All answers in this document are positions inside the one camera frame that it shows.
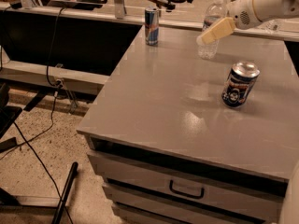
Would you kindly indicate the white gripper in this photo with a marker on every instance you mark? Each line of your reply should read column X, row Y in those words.
column 241, row 13

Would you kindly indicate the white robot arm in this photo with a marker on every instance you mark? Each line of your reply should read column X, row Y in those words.
column 276, row 9

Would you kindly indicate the dark blue soda can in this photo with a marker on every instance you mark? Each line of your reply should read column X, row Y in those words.
column 239, row 83

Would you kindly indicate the blue silver redbull can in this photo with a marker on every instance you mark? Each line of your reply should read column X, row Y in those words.
column 151, row 25

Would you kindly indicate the grey drawer cabinet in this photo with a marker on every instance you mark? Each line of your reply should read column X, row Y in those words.
column 160, row 117

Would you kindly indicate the black stand leg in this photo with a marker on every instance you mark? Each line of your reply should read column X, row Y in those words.
column 61, row 207

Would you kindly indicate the grey metal post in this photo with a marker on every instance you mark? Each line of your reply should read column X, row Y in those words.
column 120, row 11

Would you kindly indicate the black drawer handle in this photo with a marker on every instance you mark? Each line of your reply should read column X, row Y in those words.
column 197, row 193

